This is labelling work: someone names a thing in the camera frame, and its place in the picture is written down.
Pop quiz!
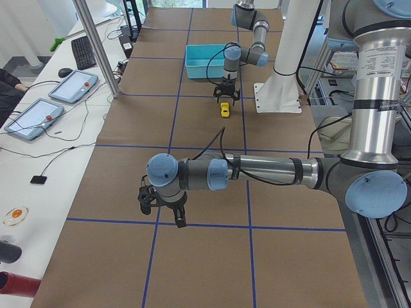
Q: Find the red bottle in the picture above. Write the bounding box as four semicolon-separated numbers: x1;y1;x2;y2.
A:
1;271;42;298

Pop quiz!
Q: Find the small black square pad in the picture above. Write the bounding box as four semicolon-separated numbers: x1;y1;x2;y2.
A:
30;175;47;185

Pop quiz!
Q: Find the black camera cable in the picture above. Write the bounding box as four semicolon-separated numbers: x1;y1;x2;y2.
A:
192;126;319;187
205;41;241;85

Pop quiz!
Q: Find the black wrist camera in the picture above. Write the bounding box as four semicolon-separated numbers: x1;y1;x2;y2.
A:
137;175;159;215

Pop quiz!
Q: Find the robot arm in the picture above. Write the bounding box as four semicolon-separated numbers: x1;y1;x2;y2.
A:
138;1;410;228
213;1;269;102

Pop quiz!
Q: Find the black keyboard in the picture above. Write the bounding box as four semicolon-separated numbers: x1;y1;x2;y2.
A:
71;36;96;70

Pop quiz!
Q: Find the teach pendant tablet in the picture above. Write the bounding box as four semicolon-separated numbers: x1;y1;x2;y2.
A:
48;70;98;104
4;98;65;141

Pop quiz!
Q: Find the black computer mouse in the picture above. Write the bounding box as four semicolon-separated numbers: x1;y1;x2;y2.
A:
58;67;73;78

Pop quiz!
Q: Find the green handled tool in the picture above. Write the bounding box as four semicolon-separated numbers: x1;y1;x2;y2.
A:
49;37;67;52

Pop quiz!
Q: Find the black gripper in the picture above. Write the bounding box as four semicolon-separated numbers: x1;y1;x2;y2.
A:
155;191;188;228
213;77;241;106

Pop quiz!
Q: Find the yellow beetle toy car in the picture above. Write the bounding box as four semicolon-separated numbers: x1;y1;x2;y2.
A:
220;102;230;118

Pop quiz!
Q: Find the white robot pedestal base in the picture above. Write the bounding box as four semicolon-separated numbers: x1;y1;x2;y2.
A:
254;0;322;113

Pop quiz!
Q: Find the grey aluminium frame post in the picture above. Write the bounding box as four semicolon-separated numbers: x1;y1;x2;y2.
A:
73;0;120;98

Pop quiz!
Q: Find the near teach pendant tablet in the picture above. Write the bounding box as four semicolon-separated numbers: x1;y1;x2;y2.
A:
4;98;65;141

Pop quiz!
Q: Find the light blue plastic bin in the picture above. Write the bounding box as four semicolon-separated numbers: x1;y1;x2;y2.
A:
185;44;225;79

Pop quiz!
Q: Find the far teach pendant tablet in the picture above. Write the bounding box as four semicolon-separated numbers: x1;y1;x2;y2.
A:
48;70;98;104

